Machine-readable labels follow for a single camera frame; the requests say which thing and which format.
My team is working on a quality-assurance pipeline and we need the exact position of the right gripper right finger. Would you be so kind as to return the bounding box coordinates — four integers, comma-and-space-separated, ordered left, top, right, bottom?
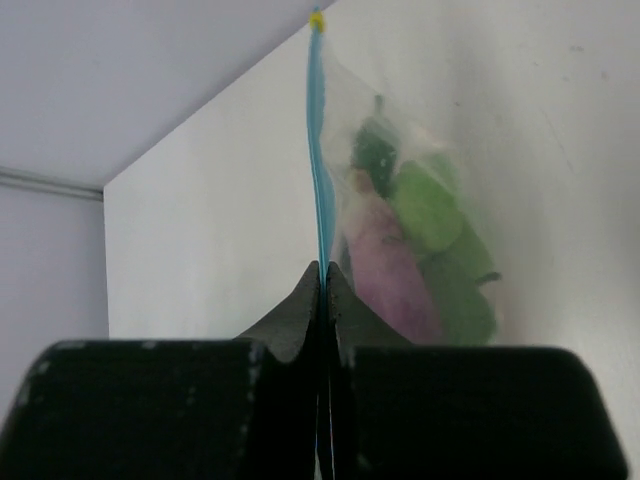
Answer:
326, 265, 629, 479

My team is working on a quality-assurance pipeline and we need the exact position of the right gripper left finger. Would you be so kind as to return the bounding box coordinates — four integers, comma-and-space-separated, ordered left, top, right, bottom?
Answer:
1, 263, 320, 479

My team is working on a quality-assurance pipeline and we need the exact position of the purple eggplant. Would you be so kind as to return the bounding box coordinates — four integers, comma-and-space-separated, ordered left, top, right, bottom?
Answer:
342, 169, 444, 345

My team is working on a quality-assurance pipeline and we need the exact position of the green bell pepper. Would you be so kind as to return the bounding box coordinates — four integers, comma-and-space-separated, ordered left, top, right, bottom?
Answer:
419, 222, 501, 346

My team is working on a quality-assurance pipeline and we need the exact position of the clear zip top bag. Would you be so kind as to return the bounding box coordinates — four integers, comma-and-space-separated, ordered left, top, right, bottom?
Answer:
306, 10, 501, 346

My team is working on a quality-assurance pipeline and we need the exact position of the light green bitter gourd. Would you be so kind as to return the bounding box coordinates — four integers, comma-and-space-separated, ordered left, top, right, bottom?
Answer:
389, 161, 463, 252

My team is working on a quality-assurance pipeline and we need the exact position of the dark green chili pepper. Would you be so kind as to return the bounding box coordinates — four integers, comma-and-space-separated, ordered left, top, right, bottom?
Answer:
351, 94, 399, 198

